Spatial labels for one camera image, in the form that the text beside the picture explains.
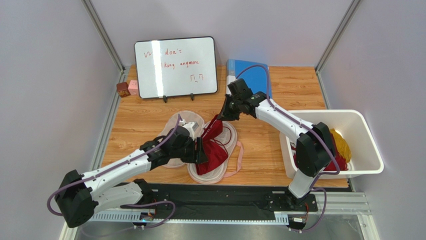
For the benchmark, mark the red bra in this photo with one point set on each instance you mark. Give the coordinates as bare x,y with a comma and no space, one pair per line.
215,152

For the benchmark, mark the floral mesh laundry bag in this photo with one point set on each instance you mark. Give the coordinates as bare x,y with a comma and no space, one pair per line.
219,141

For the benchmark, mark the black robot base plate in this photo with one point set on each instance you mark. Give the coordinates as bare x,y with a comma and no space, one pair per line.
226,202

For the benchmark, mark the white dry-erase board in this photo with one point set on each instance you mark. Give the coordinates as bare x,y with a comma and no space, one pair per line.
176,67

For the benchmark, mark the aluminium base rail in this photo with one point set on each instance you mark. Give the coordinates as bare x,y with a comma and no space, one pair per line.
342,215

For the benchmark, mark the white plastic bin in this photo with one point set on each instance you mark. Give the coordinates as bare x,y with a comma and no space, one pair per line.
351,125

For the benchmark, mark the dark red clothes pile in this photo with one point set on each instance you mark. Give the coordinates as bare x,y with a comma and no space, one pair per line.
331,167

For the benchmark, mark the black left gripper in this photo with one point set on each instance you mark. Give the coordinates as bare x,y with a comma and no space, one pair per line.
196,155

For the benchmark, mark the blue file folder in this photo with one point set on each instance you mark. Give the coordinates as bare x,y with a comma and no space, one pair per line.
255,78

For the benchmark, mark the pink cube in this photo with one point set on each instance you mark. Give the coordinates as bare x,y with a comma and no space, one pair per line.
133,87

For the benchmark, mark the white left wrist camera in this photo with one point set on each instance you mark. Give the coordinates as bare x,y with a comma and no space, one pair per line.
192,127

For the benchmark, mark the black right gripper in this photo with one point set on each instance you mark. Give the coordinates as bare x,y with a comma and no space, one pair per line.
231,107

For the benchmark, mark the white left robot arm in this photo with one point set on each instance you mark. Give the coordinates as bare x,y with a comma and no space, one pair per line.
80,196

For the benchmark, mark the brown cube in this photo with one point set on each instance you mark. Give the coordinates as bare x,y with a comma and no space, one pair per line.
122,89

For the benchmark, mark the yellow garment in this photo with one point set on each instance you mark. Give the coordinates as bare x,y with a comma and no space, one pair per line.
342,146

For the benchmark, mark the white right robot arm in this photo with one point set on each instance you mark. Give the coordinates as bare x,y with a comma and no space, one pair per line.
314,146

